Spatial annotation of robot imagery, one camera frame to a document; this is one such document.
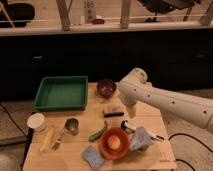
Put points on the green pepper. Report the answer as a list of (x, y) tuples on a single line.
[(98, 134)]

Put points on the metal cup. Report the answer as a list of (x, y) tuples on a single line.
[(71, 126)]

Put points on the grey blue cloth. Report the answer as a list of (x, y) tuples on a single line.
[(141, 140)]

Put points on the white black marker tool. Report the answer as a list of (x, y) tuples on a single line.
[(127, 125)]

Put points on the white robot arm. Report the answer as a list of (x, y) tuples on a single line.
[(134, 87)]

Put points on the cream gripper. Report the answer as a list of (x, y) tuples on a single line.
[(131, 110)]

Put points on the yellow corn cob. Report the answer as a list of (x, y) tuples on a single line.
[(48, 139)]

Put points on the white paper cup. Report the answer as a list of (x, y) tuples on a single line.
[(37, 122)]

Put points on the blue sponge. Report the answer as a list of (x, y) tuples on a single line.
[(93, 158)]

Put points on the white bottle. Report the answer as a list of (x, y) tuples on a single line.
[(89, 11)]

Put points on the dark red bowl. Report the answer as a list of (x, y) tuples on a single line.
[(106, 88)]

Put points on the green plastic tray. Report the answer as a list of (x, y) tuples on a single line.
[(62, 93)]

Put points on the black chair left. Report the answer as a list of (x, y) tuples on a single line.
[(20, 14)]

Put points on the orange fruit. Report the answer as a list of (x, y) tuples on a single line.
[(113, 142)]

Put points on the orange bowl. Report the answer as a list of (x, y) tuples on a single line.
[(108, 153)]

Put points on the black office chair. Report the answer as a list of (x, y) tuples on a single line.
[(166, 6)]

